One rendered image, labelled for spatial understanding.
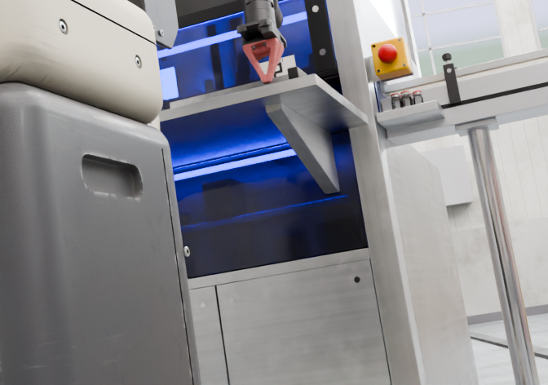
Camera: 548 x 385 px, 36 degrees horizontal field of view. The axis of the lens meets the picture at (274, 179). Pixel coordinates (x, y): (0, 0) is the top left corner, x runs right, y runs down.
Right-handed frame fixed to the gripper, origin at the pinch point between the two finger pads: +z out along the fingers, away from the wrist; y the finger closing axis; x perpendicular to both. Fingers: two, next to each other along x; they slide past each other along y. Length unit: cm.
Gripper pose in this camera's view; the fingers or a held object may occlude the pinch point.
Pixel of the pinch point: (267, 78)
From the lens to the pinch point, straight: 154.2
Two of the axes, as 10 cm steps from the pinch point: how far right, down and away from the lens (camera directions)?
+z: 1.1, 9.4, -3.2
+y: 3.2, 2.7, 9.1
